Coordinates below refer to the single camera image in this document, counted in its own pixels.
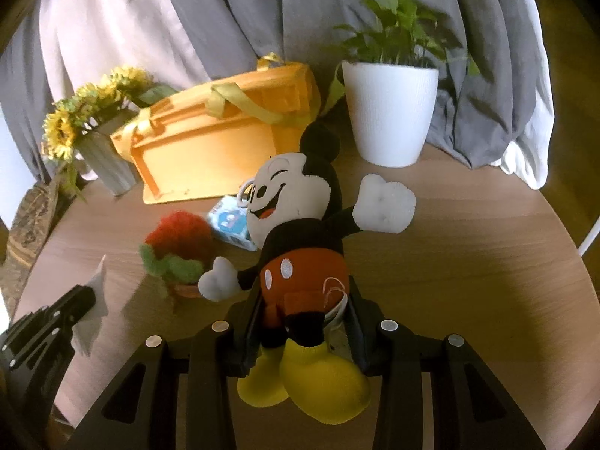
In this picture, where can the blue tissue packet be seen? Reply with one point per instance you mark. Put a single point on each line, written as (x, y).
(229, 222)

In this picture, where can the brown patterned woven cloth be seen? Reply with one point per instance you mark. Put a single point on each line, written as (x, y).
(28, 229)

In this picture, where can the grey curtain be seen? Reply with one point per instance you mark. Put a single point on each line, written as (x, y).
(18, 103)
(304, 9)

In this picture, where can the green plant in white pot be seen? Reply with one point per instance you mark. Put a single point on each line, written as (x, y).
(389, 117)

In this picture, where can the white hoop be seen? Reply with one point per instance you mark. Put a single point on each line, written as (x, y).
(591, 234)

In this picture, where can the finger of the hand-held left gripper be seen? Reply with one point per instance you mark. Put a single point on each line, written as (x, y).
(77, 309)

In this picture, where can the red and green plush toy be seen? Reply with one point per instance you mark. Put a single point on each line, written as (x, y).
(183, 234)

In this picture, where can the grey ribbed vase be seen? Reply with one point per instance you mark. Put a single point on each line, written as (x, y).
(110, 159)

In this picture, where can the white cloth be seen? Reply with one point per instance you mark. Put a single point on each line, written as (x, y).
(91, 333)

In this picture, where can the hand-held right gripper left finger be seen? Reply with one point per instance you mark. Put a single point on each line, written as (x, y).
(243, 333)

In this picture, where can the orange plastic crate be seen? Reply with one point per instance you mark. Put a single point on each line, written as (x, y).
(206, 159)

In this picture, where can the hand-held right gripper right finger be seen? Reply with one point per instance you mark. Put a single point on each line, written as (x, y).
(363, 337)

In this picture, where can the white curtain lining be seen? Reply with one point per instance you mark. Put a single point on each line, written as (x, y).
(529, 150)

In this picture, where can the sunflower bouquet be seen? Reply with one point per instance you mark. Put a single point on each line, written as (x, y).
(63, 136)

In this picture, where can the pale pink curtain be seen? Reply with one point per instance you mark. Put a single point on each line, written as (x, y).
(122, 18)

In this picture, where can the mouse plush toy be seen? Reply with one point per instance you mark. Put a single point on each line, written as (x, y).
(300, 243)

